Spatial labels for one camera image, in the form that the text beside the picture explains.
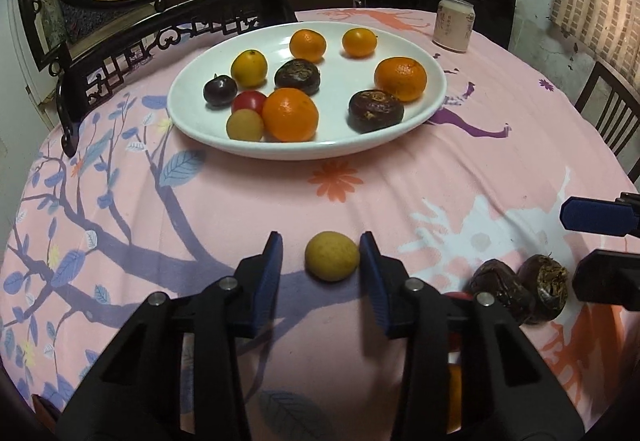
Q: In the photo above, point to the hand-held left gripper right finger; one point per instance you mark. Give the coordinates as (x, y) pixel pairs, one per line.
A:
(372, 281)

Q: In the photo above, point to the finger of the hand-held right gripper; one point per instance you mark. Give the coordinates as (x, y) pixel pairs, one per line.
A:
(585, 216)
(607, 278)

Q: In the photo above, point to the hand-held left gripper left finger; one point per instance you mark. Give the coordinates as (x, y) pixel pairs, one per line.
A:
(265, 286)

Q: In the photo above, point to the tan longan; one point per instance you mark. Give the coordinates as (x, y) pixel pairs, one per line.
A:
(332, 255)
(244, 125)

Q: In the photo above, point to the dark passion fruit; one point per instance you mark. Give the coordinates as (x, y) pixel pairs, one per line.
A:
(544, 288)
(297, 76)

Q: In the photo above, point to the red cherry tomato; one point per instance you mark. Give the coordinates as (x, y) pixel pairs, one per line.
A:
(248, 101)
(457, 295)

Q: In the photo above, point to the orange mandarin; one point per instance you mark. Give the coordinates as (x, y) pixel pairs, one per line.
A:
(400, 79)
(454, 396)
(290, 114)

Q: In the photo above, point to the white oval plate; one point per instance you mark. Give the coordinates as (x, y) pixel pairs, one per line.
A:
(330, 141)

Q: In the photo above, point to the smooth dark purple plum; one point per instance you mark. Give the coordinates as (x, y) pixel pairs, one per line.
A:
(220, 89)

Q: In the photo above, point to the dark passion fruit top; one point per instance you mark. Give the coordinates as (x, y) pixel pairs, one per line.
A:
(297, 76)

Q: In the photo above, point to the yellow kumquat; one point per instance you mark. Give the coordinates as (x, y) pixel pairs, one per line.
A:
(248, 67)

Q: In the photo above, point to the small orange kumquat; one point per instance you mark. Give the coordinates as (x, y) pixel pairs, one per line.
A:
(358, 42)
(307, 45)

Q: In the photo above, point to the dark slatted wooden chair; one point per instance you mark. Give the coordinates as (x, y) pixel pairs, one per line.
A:
(612, 116)

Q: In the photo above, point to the pale pink drink can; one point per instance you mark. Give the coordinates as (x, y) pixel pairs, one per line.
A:
(452, 23)

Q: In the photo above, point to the dark carved wooden chair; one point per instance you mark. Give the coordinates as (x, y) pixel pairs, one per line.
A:
(125, 56)

